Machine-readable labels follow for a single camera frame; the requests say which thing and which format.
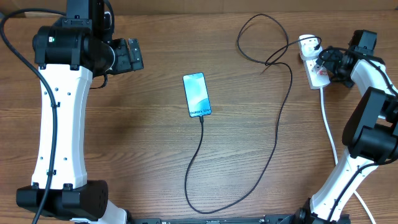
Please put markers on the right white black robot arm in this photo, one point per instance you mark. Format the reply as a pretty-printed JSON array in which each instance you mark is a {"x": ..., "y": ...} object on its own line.
[{"x": 370, "y": 135}]

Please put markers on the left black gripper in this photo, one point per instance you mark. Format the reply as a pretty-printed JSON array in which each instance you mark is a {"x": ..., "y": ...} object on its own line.
[{"x": 126, "y": 63}]

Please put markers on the blue Galaxy smartphone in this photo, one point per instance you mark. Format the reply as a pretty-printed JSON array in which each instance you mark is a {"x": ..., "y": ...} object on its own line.
[{"x": 196, "y": 93}]

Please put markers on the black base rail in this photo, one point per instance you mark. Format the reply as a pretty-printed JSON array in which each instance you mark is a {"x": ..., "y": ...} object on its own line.
[{"x": 267, "y": 219}]

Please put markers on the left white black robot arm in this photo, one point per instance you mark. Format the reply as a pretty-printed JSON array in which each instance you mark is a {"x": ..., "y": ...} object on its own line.
[{"x": 68, "y": 55}]

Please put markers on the white charger plug adapter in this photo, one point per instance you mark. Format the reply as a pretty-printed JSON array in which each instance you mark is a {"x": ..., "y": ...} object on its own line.
[{"x": 309, "y": 46}]

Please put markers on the white power strip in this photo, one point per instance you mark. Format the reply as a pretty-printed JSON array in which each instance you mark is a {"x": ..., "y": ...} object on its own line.
[{"x": 317, "y": 75}]

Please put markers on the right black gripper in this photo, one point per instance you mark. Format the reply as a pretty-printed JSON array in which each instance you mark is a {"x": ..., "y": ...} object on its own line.
[{"x": 333, "y": 58}]

